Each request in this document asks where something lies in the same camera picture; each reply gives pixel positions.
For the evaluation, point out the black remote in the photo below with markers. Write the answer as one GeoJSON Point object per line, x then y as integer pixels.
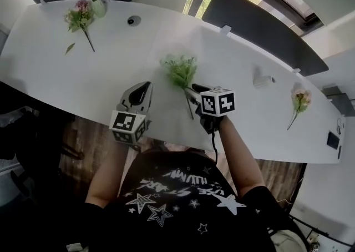
{"type": "Point", "coordinates": [339, 152]}

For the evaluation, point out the small purple flower bunch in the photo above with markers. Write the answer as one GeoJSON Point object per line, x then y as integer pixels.
{"type": "Point", "coordinates": [79, 16]}

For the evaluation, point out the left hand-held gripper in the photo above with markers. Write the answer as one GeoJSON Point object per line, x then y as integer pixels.
{"type": "Point", "coordinates": [126, 124]}

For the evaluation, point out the loose green leaf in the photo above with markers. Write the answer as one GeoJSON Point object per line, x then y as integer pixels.
{"type": "Point", "coordinates": [70, 48]}

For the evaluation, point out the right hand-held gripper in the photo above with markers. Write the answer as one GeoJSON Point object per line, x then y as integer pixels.
{"type": "Point", "coordinates": [217, 103]}

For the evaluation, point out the white-green flower bouquet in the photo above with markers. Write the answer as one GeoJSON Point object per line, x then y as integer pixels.
{"type": "Point", "coordinates": [180, 74]}

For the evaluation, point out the black office chair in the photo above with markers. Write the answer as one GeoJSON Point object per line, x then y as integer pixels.
{"type": "Point", "coordinates": [36, 148]}

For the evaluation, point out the white vase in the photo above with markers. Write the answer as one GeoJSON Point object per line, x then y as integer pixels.
{"type": "Point", "coordinates": [263, 81]}

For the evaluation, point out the clear plastic bag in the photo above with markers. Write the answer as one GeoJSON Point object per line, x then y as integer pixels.
{"type": "Point", "coordinates": [12, 117]}

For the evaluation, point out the person's left forearm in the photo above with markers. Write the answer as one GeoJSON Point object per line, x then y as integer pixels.
{"type": "Point", "coordinates": [108, 178]}

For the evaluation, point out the pink flower bouquet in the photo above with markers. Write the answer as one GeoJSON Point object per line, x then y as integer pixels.
{"type": "Point", "coordinates": [301, 98]}

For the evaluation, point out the pale green vase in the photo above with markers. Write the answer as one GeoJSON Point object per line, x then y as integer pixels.
{"type": "Point", "coordinates": [99, 8]}

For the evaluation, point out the person's black star t-shirt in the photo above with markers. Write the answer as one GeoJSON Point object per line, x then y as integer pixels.
{"type": "Point", "coordinates": [177, 212]}

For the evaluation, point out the black phone on table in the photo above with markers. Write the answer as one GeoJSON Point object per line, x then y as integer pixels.
{"type": "Point", "coordinates": [332, 140]}

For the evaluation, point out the person's beige trousers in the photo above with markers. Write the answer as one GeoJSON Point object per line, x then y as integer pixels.
{"type": "Point", "coordinates": [288, 242]}

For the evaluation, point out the person's right forearm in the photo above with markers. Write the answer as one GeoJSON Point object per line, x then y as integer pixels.
{"type": "Point", "coordinates": [241, 159]}

